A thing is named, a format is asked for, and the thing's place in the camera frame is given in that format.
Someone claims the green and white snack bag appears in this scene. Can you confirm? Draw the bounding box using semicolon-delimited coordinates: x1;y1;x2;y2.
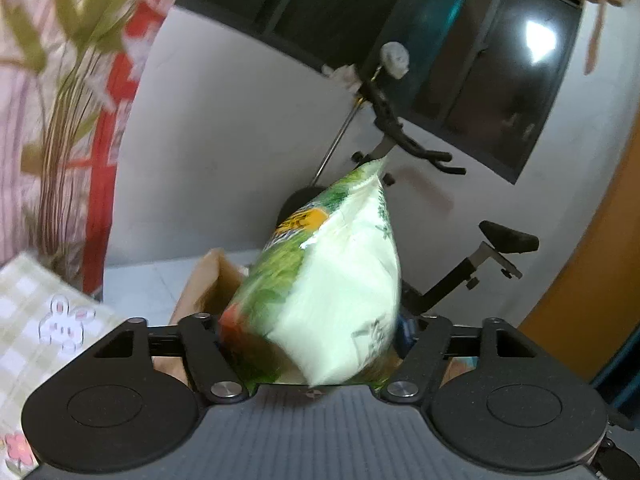
219;156;403;388

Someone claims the red plant print curtain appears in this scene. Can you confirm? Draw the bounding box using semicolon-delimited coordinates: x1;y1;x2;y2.
0;0;197;297

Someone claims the black exercise bike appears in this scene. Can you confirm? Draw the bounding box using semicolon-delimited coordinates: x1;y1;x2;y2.
275;42;541;341

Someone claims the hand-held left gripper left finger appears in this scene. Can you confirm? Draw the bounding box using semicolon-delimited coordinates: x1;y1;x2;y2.
94;312;252;405

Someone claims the white crumpled rag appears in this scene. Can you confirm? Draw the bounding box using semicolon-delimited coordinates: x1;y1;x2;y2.
379;42;412;80
322;64;362;95

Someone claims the green checked tablecloth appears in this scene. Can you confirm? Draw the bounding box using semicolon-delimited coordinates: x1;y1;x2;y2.
0;252;127;480

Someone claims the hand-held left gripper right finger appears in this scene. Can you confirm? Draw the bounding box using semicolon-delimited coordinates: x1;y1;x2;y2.
379;314;533;405

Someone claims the dark window with black frame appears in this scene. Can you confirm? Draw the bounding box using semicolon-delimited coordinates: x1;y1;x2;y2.
175;0;587;186

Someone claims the orange wooden door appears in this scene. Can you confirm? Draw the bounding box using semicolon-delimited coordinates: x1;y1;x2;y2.
517;107;640;383

